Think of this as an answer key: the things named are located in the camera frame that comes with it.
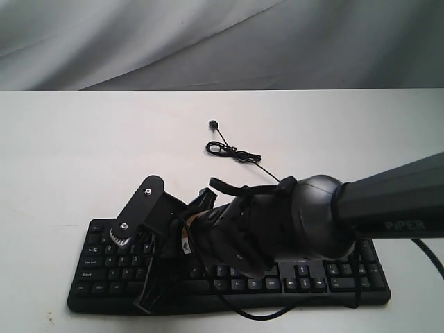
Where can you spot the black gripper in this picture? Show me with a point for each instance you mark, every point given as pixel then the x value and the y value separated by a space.
pixel 176 282

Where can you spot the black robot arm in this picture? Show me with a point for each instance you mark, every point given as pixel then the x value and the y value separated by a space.
pixel 318 218

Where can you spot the black acer keyboard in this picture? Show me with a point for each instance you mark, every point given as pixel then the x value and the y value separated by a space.
pixel 108 280

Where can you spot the grey backdrop cloth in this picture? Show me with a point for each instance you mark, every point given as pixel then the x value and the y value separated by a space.
pixel 221 45

